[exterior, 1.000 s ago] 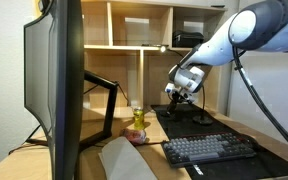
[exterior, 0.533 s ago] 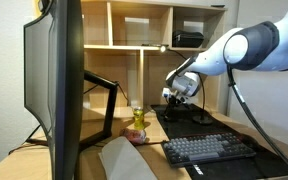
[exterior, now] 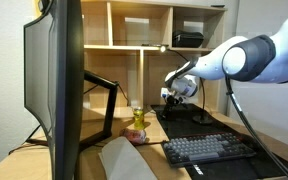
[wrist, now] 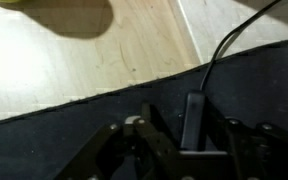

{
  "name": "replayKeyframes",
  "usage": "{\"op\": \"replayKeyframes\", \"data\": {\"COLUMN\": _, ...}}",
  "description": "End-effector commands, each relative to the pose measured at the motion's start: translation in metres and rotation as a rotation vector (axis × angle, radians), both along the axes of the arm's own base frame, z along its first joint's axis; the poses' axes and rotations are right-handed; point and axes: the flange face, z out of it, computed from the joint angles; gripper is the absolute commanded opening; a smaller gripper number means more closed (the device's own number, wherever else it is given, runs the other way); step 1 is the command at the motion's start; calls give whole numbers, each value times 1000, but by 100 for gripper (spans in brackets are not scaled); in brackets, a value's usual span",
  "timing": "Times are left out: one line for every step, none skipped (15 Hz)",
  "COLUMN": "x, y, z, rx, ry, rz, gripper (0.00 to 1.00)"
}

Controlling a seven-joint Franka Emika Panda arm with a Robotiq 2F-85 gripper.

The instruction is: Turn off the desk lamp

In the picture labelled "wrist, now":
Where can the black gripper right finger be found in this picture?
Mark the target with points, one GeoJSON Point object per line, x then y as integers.
{"type": "Point", "coordinates": [260, 153]}

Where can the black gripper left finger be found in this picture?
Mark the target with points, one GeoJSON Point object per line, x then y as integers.
{"type": "Point", "coordinates": [150, 156]}

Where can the black desk mat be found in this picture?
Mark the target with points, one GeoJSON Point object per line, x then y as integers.
{"type": "Point", "coordinates": [67, 133]}

